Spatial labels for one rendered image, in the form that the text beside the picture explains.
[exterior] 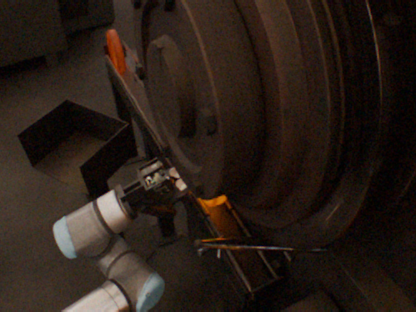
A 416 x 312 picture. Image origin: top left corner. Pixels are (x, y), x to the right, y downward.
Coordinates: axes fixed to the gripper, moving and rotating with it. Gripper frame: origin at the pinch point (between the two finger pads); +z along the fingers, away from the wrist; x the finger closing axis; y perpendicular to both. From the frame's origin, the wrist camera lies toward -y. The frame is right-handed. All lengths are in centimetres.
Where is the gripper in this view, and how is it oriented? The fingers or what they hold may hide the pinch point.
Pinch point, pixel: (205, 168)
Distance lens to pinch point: 80.7
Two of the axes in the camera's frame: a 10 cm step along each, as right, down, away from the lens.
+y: -2.5, -6.2, -7.5
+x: -4.3, -6.2, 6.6
